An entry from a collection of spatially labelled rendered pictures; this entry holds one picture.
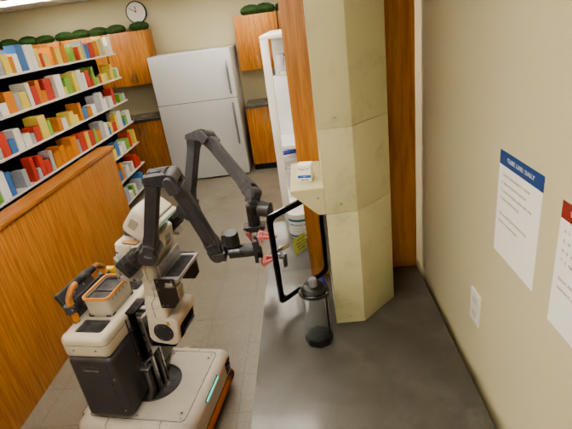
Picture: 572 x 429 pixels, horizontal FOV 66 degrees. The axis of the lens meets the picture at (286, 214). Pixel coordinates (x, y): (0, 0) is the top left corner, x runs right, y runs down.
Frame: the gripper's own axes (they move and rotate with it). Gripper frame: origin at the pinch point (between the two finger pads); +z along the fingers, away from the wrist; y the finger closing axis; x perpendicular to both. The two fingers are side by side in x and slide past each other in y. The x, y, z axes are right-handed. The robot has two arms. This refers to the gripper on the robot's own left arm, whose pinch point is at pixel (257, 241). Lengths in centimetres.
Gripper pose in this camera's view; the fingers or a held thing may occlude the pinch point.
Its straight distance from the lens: 212.3
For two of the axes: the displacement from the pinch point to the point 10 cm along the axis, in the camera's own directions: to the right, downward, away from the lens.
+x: 0.1, -4.2, 9.1
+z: 1.1, 9.0, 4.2
